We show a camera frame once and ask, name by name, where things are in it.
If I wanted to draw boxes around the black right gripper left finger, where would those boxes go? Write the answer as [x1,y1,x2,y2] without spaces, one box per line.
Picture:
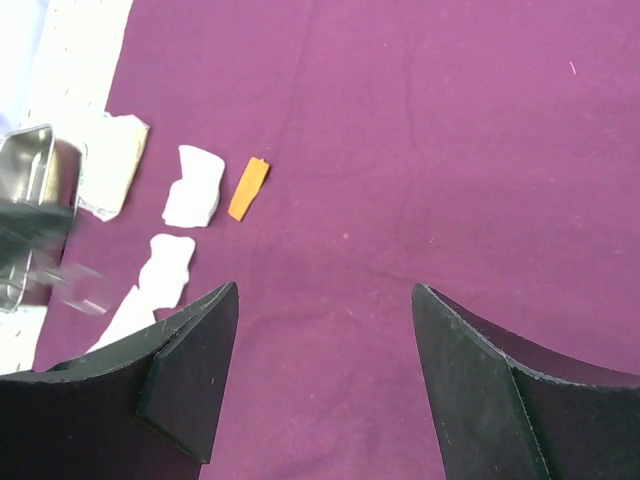
[1,282,239,479]

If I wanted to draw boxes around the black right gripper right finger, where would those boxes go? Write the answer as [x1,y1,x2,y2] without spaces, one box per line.
[412,284,639,479]

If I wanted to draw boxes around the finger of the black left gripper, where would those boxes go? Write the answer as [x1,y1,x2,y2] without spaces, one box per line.
[1,200,75,269]

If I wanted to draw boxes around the bagged bandage roll green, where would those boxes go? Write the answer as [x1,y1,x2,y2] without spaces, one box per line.
[78,112,150,222]

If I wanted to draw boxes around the steel hemostat forceps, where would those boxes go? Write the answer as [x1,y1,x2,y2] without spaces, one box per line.
[27,263,111,315]

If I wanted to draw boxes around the steel instrument tray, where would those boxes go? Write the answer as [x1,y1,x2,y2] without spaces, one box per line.
[1,124,83,313]

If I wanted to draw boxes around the suture packet white green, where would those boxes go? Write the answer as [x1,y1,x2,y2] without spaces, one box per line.
[87,285,156,353]

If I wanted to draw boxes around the white gauze pad near packet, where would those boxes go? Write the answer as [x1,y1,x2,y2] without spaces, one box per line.
[138,233,196,311]

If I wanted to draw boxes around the white gauze pad far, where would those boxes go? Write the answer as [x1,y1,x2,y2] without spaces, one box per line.
[162,145,226,229]

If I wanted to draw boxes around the purple cloth mat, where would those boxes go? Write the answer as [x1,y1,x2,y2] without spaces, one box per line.
[66,1,639,479]

